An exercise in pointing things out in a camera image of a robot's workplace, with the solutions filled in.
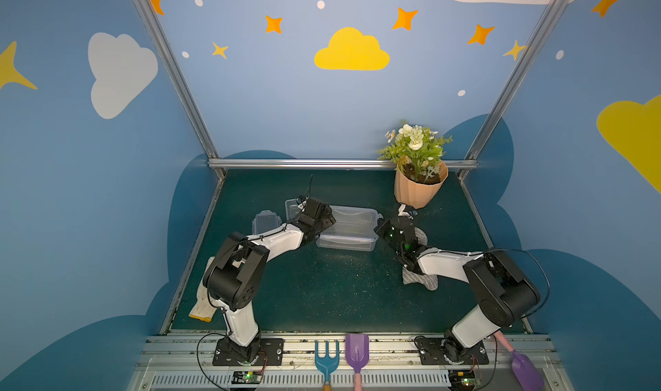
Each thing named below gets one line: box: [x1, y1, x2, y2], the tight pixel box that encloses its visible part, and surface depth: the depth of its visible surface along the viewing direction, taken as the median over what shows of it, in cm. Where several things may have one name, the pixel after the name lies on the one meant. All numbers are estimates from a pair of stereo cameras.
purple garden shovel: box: [345, 333, 370, 391], surface depth 75 cm
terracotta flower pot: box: [394, 159, 449, 210], surface depth 103 cm
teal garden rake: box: [314, 340, 340, 391], surface depth 74 cm
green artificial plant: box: [376, 124, 453, 184], surface depth 95 cm
